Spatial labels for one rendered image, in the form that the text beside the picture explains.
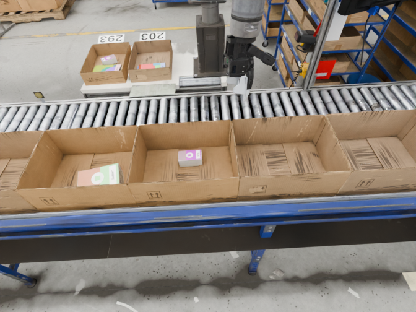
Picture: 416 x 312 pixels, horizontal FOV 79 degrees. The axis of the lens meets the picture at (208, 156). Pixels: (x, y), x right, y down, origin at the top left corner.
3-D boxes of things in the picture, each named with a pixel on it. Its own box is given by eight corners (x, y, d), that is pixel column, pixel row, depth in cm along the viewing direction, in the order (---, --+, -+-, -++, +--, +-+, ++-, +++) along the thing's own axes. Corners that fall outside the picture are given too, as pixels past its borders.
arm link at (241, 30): (254, 12, 76) (268, 21, 70) (252, 29, 79) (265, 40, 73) (226, 13, 74) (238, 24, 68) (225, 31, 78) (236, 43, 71)
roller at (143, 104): (149, 103, 168) (147, 97, 164) (139, 166, 135) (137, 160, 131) (142, 103, 168) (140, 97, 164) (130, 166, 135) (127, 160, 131)
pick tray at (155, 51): (173, 51, 199) (171, 39, 191) (171, 80, 175) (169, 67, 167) (137, 54, 198) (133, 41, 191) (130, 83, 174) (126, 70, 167)
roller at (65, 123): (81, 107, 168) (77, 101, 164) (54, 170, 135) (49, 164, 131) (73, 107, 168) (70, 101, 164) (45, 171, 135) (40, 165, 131)
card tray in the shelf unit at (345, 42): (301, 27, 218) (304, 15, 211) (336, 25, 219) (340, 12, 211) (317, 51, 193) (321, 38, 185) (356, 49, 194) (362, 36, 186)
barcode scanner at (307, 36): (290, 46, 151) (296, 28, 143) (308, 47, 152) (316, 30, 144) (292, 51, 147) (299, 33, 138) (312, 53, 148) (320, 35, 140)
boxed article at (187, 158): (179, 157, 114) (178, 151, 111) (202, 155, 114) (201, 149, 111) (179, 167, 111) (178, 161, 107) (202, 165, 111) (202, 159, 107)
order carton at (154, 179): (230, 145, 118) (231, 119, 105) (238, 202, 100) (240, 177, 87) (146, 150, 118) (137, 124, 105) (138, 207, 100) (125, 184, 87)
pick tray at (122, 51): (132, 54, 199) (129, 41, 191) (126, 83, 175) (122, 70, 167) (96, 56, 198) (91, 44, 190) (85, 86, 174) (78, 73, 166)
